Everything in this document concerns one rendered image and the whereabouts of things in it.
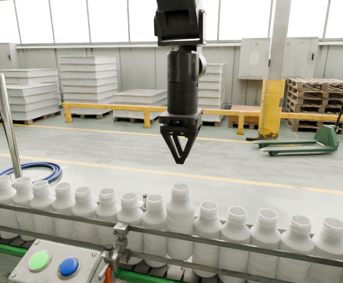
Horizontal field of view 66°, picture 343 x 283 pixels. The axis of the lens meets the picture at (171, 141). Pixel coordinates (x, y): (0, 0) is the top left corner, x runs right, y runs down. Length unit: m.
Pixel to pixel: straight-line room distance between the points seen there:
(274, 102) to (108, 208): 4.54
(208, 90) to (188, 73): 5.38
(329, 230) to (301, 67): 6.80
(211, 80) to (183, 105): 5.35
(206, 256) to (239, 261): 0.07
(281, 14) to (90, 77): 4.29
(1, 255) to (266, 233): 0.65
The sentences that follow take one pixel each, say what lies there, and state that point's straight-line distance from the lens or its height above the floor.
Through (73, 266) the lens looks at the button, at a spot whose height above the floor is 1.12.
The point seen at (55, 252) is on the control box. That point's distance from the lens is 0.56.
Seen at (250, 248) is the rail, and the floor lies 1.11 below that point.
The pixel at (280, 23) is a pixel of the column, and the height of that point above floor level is 2.02.
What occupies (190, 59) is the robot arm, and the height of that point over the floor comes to 1.45.
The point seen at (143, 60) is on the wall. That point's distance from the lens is 8.00.
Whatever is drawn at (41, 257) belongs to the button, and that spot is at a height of 1.12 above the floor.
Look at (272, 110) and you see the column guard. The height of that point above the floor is 0.58.
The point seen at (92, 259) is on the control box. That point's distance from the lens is 0.53.
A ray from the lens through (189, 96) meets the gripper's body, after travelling 0.47.
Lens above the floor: 1.45
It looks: 18 degrees down
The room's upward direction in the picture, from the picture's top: straight up
